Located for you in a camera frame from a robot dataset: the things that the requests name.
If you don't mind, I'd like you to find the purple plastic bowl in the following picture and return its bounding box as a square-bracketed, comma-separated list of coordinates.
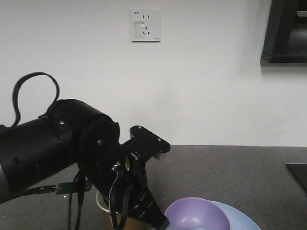
[165, 197, 231, 230]

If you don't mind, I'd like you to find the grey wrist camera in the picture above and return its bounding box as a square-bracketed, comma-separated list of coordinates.
[128, 126, 171, 162]

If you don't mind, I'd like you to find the black range hood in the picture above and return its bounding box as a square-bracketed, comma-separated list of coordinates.
[261, 0, 307, 64]

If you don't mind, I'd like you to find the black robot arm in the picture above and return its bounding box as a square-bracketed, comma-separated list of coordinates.
[0, 72, 170, 230]

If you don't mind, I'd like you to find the black cable with green connector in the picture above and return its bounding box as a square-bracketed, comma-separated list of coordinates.
[21, 170, 93, 230]

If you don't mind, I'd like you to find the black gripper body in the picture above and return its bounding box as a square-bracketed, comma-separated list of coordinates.
[95, 142, 163, 227]

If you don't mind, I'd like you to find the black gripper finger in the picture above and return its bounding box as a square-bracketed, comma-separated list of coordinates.
[153, 214, 170, 230]

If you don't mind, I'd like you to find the black induction cooktop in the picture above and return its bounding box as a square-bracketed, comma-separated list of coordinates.
[285, 163, 307, 195]

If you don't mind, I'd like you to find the brown paper cup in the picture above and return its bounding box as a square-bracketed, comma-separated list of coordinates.
[95, 190, 153, 230]

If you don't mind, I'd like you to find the white wall power socket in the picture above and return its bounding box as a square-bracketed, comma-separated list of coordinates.
[130, 8, 161, 43]

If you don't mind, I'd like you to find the light blue plastic plate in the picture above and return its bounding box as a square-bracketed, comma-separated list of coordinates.
[211, 201, 261, 230]

